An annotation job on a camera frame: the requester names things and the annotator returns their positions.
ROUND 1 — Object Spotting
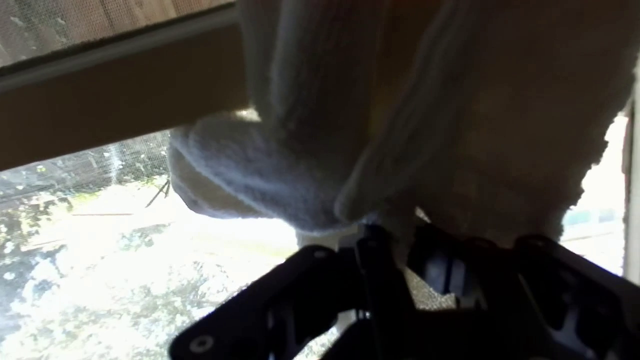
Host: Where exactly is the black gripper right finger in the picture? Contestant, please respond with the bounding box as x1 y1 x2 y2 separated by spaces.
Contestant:
391 222 640 360

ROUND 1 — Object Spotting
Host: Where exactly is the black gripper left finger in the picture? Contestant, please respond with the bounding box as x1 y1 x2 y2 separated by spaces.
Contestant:
165 224 401 360

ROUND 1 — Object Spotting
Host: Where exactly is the white towel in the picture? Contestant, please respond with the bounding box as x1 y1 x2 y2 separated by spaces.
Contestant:
165 0 640 251

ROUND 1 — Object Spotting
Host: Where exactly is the window with white frame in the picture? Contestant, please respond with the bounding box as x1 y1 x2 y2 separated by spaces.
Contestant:
0 0 640 360

